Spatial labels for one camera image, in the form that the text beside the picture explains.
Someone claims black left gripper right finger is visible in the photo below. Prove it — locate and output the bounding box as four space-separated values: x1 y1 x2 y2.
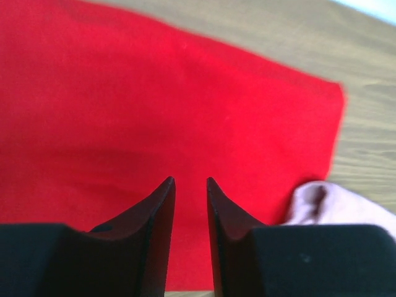
207 178 395 296

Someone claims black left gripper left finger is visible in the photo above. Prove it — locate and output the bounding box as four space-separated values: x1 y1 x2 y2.
1 177 176 296

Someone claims dusty pink graphic t-shirt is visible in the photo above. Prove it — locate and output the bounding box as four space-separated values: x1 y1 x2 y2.
284 181 395 237

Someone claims red t-shirt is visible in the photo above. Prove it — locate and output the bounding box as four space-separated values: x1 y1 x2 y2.
1 1 345 291

